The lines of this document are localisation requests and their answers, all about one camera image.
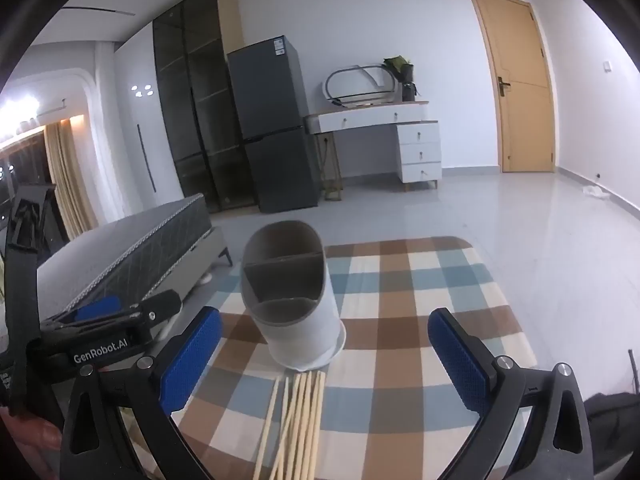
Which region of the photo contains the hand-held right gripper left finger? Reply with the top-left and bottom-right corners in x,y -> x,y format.
59,305 -> 223,480

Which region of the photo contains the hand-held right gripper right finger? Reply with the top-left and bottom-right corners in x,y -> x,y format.
427,307 -> 593,480

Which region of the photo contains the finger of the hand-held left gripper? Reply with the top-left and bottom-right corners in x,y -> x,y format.
120,289 -> 183,333
41,295 -> 126,325

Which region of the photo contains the grey divided utensil holder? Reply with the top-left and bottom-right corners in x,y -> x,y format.
240,220 -> 347,373

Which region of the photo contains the bunch of wooden chopsticks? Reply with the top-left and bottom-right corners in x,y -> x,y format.
257,370 -> 327,480

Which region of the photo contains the person's left hand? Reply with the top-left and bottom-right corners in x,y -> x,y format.
0,406 -> 63,467

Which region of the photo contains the dark grey quilted bed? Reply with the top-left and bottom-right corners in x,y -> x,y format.
36,194 -> 234,341

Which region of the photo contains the plaid table mat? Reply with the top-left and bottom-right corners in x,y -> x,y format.
117,236 -> 538,480

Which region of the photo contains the beige curtain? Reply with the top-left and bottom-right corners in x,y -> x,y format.
44,120 -> 99,241

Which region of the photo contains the dark window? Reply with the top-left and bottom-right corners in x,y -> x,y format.
0,127 -> 53,221

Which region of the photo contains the black cloth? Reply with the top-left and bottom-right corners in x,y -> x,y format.
584,391 -> 640,461

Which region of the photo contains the white wardrobe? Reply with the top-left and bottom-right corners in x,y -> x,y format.
112,22 -> 187,211

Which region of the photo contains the dark glass cabinet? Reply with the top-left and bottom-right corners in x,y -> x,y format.
151,0 -> 258,213

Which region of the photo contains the gold metal stool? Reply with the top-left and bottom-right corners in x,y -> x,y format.
316,132 -> 345,202

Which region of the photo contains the white dressing table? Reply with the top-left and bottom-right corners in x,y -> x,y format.
304,100 -> 443,194

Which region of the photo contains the grey refrigerator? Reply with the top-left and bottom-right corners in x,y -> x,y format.
226,35 -> 321,214

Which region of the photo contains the wooden door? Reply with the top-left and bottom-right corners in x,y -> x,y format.
466,0 -> 557,174

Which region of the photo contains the dark vase with plant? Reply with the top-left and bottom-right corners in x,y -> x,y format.
382,56 -> 418,103

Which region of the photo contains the oval framed mirror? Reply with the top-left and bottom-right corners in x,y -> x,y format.
324,63 -> 402,109

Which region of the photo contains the ceiling air vent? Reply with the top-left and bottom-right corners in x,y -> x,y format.
62,6 -> 136,17

